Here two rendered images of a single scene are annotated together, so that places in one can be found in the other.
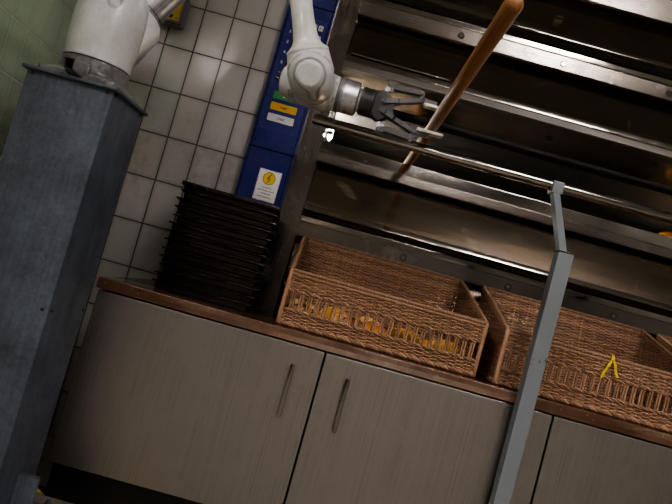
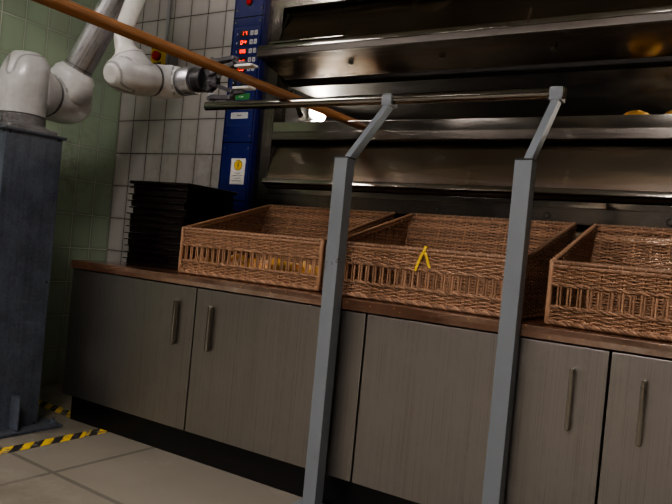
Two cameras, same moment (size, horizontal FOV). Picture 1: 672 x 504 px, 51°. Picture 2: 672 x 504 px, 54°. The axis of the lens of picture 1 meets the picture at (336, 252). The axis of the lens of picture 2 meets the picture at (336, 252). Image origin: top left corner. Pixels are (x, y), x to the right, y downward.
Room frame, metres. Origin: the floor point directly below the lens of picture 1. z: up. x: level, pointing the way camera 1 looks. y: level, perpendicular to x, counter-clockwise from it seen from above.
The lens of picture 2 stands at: (0.29, -1.48, 0.72)
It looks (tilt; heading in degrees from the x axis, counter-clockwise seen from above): 1 degrees down; 32
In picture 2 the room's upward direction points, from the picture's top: 5 degrees clockwise
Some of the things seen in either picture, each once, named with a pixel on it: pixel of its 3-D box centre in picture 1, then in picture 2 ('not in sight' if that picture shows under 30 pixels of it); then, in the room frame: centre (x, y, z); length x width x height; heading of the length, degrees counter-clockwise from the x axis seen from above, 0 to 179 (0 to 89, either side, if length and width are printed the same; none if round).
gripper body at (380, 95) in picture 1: (376, 105); (207, 79); (1.83, 0.00, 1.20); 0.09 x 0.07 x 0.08; 90
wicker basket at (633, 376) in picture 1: (577, 353); (455, 257); (2.11, -0.77, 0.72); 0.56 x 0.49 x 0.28; 89
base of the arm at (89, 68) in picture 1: (89, 75); (14, 123); (1.61, 0.65, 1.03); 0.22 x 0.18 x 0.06; 177
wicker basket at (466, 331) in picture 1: (380, 298); (289, 241); (2.12, -0.16, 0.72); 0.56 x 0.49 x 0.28; 91
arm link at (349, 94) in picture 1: (349, 97); (190, 81); (1.83, 0.07, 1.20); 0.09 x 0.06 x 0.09; 0
